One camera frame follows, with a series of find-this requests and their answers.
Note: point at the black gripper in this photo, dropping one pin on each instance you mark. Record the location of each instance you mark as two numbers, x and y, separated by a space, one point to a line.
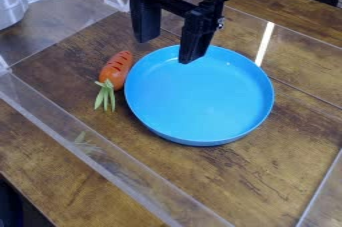
203 20

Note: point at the blue round tray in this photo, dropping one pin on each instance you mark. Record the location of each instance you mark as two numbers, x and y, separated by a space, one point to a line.
204 103

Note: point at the orange toy carrot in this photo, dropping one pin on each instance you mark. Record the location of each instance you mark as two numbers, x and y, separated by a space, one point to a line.
111 79

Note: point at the clear acrylic enclosure wall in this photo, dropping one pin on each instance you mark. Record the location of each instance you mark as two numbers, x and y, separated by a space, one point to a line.
95 170

